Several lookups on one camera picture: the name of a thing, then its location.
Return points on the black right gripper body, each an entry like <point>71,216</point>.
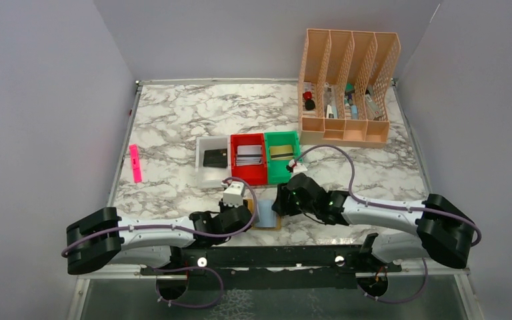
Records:
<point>283,201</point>

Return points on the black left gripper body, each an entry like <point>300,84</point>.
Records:
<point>242,214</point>

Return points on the yellow-brown card holder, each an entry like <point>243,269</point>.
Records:
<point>278,225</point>

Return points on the green plastic bin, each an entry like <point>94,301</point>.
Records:
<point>277,170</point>

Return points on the red plastic bin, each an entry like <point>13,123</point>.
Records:
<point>255,175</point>

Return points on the white plastic bin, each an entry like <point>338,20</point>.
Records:
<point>208,177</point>

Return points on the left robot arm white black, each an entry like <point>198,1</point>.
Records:
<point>104,237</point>

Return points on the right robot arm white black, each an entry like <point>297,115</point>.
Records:
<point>432,228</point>

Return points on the gold card with stripe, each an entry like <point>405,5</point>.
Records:
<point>281,152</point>

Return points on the white cards stack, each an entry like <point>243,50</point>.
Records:
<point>249,155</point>

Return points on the black card in white bin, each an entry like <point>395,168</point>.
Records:
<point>215,158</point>

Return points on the red and black stamp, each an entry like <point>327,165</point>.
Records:
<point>308,102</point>

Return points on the pink highlighter marker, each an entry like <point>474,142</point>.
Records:
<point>135,163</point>

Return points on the peach plastic desk organizer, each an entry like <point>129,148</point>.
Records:
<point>339,65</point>

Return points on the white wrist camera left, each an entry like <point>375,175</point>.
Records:
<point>233,195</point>

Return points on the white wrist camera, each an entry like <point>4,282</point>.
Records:
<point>296,167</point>
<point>233,195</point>

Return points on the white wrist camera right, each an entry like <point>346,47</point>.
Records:
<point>296,167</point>

